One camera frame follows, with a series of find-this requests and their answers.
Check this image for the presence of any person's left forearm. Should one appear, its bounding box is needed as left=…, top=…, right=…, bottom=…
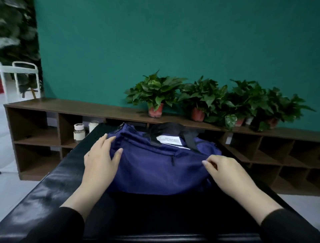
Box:
left=20, top=193, right=98, bottom=243

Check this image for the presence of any green plant in white pot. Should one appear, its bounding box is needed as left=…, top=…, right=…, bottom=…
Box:
left=220, top=79, right=271, bottom=130

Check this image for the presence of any wooden shelf cabinet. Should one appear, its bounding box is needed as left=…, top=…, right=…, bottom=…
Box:
left=4, top=97, right=320, bottom=197

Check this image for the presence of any person's right hand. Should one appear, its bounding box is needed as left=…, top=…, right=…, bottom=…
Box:
left=202, top=154, right=266, bottom=201

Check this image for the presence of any green plant in red pot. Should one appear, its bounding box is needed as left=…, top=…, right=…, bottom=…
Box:
left=177, top=76, right=231, bottom=123
left=125, top=70, right=188, bottom=119
left=255, top=87, right=317, bottom=132

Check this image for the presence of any white wheeled cart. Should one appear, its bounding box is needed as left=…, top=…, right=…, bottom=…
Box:
left=0, top=61, right=43, bottom=103

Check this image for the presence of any white metal rack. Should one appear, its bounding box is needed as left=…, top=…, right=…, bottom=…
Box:
left=0, top=0, right=43, bottom=96

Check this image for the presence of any small white-lidded jar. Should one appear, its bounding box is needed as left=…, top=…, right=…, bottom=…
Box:
left=73, top=123, right=86, bottom=142

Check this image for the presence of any person's left hand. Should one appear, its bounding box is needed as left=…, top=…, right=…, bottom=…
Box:
left=80, top=133, right=124, bottom=201

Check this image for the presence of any black leather bench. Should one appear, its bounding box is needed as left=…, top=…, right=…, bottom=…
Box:
left=0, top=123, right=320, bottom=243

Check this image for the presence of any person's right forearm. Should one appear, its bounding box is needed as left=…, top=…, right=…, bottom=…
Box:
left=245, top=186, right=320, bottom=243

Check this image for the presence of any navy blue bag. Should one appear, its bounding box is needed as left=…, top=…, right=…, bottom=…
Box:
left=106, top=122, right=223, bottom=196

